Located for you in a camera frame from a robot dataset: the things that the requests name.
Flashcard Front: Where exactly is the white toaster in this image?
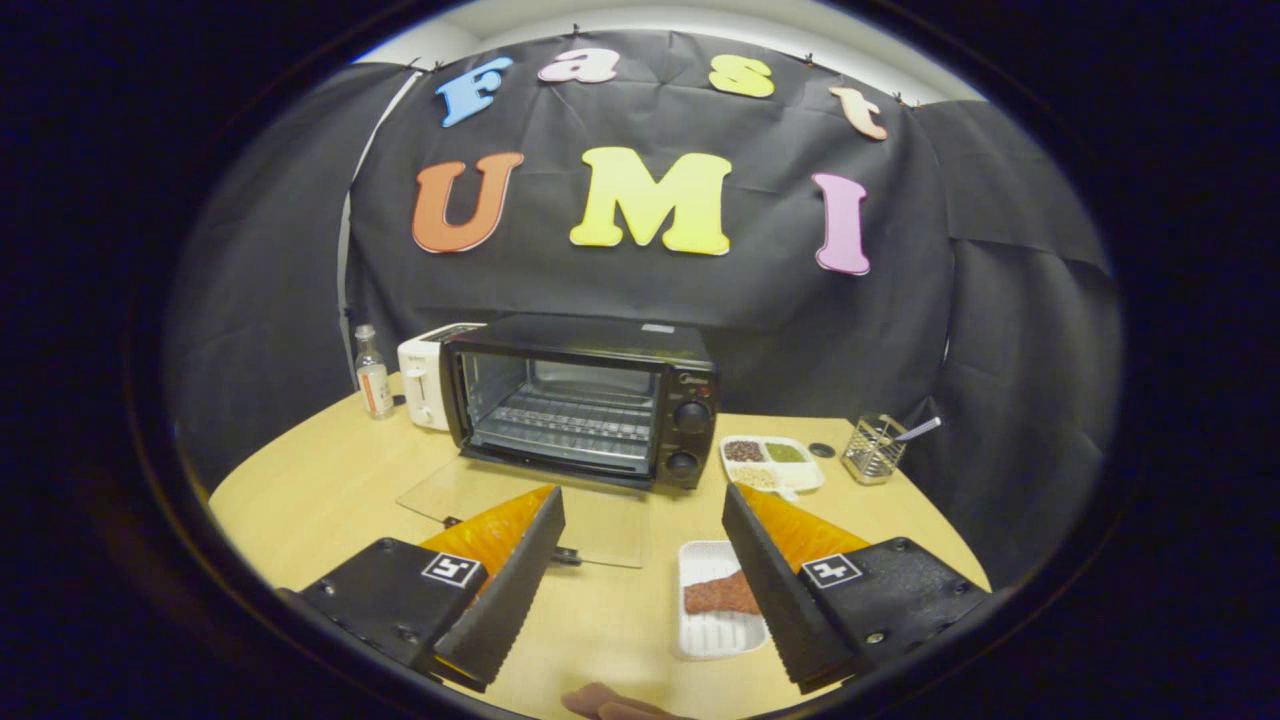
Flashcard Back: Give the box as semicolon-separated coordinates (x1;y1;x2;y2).
397;322;488;432

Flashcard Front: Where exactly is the glass bottle with orange label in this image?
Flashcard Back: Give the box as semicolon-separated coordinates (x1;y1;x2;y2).
354;324;395;420

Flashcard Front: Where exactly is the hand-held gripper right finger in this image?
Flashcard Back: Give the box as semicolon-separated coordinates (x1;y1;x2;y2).
722;482;1001;696

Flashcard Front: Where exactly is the white foam tray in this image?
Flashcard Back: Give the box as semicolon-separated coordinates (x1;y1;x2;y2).
676;540;771;661

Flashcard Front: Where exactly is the white divided dish with beans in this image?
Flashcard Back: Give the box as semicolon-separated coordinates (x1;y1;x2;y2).
720;435;827;501

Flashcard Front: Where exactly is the red meat patty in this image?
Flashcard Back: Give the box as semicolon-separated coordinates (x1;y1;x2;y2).
683;570;761;616

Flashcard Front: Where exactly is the black toaster oven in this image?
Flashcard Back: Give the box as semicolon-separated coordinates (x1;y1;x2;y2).
397;313;721;569

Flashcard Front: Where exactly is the metal spoon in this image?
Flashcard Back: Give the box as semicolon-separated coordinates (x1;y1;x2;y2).
880;416;943;446

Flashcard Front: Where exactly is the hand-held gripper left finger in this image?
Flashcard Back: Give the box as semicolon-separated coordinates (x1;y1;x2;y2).
278;485;567;693

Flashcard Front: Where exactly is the metal wire utensil holder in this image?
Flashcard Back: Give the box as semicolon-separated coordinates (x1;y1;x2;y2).
841;413;907;487

